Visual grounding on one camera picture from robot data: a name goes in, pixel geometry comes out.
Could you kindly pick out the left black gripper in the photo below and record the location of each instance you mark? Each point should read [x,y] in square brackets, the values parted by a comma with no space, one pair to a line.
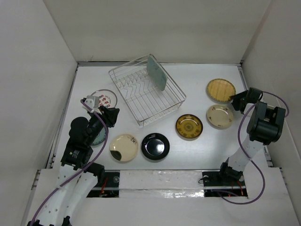
[109,115]

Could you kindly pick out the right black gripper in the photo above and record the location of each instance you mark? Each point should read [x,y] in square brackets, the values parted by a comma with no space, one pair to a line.
[236,97]

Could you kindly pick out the white plate with red characters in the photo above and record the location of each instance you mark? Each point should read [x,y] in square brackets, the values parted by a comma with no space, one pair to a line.
[107,98]

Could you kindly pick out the bamboo pattern round plate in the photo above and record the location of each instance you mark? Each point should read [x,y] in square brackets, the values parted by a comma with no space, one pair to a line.
[220,90]

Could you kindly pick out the cream plate with brown flowers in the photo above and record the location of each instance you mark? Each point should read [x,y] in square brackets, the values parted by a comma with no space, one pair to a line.
[220,116]

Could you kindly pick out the glossy black plate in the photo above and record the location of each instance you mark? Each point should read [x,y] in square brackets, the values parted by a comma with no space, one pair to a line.
[155,146]

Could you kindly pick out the yellow brown patterned plate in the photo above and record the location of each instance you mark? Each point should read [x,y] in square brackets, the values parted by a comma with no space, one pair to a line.
[189,126]

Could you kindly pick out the light green rectangular tray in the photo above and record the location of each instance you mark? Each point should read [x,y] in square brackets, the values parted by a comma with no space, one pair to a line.
[156,73]

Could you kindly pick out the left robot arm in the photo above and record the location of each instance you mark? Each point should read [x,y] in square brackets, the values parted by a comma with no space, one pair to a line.
[78,172]

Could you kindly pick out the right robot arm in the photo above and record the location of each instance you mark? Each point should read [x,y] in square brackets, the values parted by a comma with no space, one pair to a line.
[265,126]

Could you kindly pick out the blue green patterned plate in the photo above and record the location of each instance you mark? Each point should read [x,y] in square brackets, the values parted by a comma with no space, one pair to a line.
[100,138]

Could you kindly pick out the cream plate with black patch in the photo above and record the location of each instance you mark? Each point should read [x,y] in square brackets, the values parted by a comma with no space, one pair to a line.
[124,148]

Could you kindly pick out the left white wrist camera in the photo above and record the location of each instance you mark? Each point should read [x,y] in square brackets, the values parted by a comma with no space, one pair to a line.
[91,104]

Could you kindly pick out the wire dish rack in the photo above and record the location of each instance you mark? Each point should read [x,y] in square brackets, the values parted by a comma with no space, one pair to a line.
[141,95]

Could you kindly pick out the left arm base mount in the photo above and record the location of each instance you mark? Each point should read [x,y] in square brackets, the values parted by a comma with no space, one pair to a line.
[108,187]

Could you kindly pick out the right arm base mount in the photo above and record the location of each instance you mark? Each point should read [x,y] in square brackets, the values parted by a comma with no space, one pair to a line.
[215,186]

